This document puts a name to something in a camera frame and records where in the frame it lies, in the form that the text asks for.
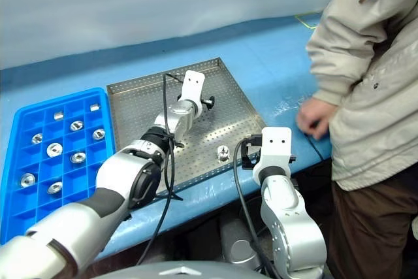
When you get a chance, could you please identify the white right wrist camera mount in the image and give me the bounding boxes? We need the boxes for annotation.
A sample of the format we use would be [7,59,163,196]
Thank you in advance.
[253,126,293,180]

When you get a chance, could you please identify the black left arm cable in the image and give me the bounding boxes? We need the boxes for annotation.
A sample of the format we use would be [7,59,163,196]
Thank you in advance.
[135,73,185,266]

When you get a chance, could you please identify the person in beige jacket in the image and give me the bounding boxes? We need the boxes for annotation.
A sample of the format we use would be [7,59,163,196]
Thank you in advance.
[306,0,418,191]

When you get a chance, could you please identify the blue compartment tray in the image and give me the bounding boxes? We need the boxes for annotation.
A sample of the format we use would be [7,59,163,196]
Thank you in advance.
[0,88,118,246]

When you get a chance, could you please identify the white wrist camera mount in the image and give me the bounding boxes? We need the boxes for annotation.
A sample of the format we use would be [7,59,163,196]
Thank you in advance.
[178,69,206,118]
[253,126,293,180]

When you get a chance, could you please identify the person's brown trousers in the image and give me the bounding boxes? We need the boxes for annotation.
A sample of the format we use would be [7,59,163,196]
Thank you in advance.
[326,161,418,279]

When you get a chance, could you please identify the silver cylindrical robot body part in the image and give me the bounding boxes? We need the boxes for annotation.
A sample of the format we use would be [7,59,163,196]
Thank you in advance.
[219,215,264,272]

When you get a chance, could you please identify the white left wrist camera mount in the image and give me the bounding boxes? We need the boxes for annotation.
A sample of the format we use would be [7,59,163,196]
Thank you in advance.
[178,69,206,118]

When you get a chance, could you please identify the grey robot torso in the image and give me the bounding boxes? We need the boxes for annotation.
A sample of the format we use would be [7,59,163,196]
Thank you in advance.
[94,260,272,279]

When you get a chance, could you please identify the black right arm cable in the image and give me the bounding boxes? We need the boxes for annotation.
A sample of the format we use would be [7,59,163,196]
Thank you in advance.
[232,137,281,279]

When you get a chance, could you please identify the perforated stainless steel tray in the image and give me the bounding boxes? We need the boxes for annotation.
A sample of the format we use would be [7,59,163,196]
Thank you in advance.
[106,57,268,194]

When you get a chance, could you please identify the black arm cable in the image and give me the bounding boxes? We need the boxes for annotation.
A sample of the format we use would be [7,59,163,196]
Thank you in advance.
[135,73,185,266]
[232,137,281,279]

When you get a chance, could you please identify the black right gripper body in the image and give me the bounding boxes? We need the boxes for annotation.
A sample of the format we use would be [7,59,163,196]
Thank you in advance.
[240,141,262,171]

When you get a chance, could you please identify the person's bare hand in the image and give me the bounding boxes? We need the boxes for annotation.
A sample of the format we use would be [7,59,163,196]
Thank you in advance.
[298,97,339,142]

